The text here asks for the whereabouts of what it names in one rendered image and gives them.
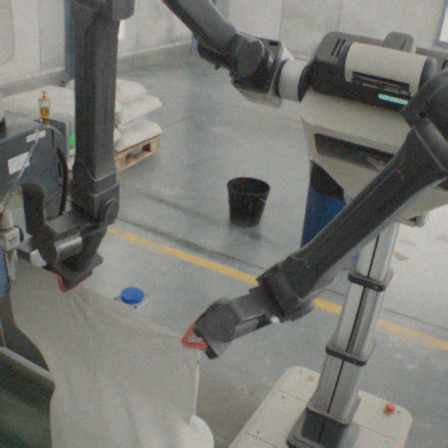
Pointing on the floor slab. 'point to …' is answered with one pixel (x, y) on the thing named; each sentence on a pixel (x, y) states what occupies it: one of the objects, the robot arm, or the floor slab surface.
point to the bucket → (246, 200)
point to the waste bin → (322, 205)
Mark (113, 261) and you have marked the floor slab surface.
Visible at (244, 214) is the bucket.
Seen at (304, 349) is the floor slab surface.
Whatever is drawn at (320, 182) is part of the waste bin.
